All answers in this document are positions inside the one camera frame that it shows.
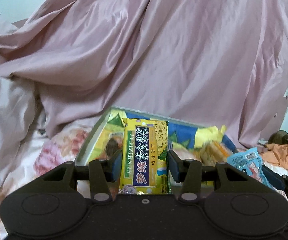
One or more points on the dark round object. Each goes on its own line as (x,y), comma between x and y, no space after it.
(281,137)

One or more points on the blue and yellow snack packet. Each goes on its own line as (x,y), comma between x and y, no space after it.
(183,135)

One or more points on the yellow green cracker packet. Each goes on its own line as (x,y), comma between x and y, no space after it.
(144,155)

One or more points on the white blanket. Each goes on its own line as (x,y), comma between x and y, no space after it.
(6,117)

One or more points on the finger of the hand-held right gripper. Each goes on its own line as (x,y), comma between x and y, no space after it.
(275,180)

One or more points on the orange biscuit packet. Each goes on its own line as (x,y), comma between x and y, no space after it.
(211,152)

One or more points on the floral bedsheet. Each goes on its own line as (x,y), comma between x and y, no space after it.
(54,145)

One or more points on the pink duvet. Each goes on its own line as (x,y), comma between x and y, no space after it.
(158,55)

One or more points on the orange cloth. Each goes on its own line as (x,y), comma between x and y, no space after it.
(281,155)

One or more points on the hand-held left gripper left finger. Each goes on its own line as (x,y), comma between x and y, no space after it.
(116,166)

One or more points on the grey rectangular box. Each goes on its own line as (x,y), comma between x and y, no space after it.
(92,137)

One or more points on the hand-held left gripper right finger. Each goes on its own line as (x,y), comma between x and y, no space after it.
(175,167)

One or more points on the light blue snack packet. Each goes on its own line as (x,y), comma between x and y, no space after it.
(248,165)

